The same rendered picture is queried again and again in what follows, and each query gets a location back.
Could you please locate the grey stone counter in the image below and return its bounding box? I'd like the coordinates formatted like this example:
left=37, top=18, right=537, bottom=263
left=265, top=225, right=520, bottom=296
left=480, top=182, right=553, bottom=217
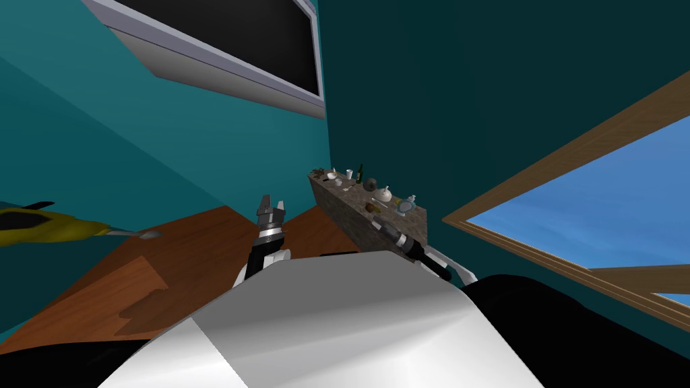
left=307, top=170, right=429, bottom=263

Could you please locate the white framed dark window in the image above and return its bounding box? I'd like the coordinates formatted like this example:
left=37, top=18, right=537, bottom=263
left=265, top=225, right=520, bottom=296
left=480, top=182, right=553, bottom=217
left=80, top=0, right=327, bottom=120

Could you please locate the wooden framed window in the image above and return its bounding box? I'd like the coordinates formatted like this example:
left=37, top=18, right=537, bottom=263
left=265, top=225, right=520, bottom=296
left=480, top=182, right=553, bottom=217
left=441, top=69, right=690, bottom=333

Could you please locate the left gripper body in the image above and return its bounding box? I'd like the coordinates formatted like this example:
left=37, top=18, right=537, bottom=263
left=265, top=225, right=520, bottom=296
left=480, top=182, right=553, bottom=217
left=255, top=207, right=287, bottom=232

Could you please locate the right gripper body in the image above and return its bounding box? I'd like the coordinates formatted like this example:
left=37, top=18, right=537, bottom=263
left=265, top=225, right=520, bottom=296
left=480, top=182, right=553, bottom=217
left=373, top=219, right=402, bottom=245

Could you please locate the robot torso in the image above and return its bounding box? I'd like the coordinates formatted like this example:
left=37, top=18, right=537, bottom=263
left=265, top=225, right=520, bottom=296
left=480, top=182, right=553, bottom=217
left=96, top=250, right=546, bottom=388

